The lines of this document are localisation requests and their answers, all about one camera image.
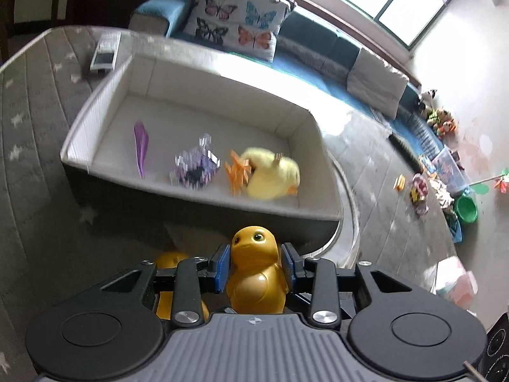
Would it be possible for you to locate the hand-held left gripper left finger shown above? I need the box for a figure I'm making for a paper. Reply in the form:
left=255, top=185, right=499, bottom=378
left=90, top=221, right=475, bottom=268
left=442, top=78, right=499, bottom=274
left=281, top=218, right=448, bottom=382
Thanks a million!
left=101, top=244, right=232, bottom=325

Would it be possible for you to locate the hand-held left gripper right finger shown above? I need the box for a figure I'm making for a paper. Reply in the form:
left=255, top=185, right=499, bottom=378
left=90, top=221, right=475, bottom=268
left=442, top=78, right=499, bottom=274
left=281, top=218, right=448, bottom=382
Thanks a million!
left=281, top=243, right=413, bottom=325

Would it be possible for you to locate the yellow penguin toy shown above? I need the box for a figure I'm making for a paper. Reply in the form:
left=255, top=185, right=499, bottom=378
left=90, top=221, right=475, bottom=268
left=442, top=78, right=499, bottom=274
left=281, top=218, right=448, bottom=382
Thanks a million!
left=226, top=225, right=290, bottom=314

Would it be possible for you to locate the grey fabric storage box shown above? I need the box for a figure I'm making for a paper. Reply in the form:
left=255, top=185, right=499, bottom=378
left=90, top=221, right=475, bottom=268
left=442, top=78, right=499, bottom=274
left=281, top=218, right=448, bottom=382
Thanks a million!
left=60, top=53, right=344, bottom=243

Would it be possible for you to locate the yellow plush duck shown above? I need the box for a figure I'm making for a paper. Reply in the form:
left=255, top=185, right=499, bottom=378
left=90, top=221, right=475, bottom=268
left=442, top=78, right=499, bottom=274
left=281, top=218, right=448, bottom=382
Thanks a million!
left=242, top=147, right=301, bottom=201

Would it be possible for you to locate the orange star toy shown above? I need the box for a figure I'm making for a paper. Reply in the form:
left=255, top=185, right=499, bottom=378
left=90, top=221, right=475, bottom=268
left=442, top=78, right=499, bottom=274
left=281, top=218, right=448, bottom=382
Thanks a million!
left=224, top=150, right=253, bottom=196

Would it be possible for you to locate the clear purple crystal toy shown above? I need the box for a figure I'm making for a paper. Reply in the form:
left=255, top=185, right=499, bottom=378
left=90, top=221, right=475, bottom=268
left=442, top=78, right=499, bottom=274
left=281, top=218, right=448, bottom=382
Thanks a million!
left=170, top=133, right=221, bottom=190

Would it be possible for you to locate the purple feather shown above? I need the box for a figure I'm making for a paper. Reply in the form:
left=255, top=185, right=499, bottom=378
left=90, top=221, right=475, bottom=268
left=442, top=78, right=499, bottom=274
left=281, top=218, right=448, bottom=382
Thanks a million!
left=133, top=121, right=150, bottom=180

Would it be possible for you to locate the pile of small floor toys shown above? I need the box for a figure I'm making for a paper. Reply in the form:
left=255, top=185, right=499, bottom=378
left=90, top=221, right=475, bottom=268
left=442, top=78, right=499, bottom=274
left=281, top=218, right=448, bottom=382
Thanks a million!
left=394, top=173, right=432, bottom=215

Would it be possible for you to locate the pink and white bag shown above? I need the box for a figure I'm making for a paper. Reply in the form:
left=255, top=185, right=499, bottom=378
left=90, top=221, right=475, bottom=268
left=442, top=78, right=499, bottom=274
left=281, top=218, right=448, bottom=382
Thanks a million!
left=435, top=257, right=479, bottom=310

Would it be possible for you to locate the green plastic basin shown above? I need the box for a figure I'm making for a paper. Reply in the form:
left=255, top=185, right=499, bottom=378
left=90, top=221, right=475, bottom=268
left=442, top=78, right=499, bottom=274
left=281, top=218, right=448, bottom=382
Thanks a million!
left=455, top=195, right=478, bottom=224

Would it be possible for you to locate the clear plastic storage bin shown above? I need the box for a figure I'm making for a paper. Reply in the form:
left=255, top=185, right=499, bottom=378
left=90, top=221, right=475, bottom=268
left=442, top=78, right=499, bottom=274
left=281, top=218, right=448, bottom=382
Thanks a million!
left=432, top=148, right=467, bottom=196

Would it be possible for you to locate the grey star pattern mat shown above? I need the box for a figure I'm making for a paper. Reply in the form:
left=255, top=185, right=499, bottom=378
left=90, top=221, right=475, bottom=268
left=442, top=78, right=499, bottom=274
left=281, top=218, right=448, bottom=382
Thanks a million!
left=0, top=25, right=361, bottom=382

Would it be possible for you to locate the white cushion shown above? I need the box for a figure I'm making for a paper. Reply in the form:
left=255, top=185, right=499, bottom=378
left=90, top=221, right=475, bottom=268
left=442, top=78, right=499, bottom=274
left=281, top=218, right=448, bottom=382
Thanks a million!
left=347, top=48, right=409, bottom=120

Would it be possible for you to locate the blue sofa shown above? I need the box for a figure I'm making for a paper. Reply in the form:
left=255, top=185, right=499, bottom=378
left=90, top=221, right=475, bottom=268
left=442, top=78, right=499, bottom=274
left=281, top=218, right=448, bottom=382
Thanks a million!
left=130, top=0, right=446, bottom=156

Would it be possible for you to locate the pile of plush toys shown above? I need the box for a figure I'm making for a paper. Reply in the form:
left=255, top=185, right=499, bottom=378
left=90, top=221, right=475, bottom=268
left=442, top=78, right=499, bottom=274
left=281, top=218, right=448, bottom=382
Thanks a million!
left=417, top=89, right=459, bottom=140

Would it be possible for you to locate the orange pinwheel flower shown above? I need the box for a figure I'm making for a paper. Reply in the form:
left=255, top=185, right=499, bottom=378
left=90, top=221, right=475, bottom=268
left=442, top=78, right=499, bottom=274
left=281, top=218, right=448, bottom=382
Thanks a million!
left=469, top=169, right=509, bottom=195

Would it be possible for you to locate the white remote control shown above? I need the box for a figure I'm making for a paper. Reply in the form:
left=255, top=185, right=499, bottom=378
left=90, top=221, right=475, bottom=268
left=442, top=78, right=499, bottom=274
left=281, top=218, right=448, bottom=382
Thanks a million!
left=90, top=33, right=122, bottom=74

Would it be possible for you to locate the butterfly print pillow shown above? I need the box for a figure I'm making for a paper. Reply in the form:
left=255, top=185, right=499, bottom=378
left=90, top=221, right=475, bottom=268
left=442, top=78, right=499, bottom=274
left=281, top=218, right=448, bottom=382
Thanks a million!
left=183, top=0, right=296, bottom=63

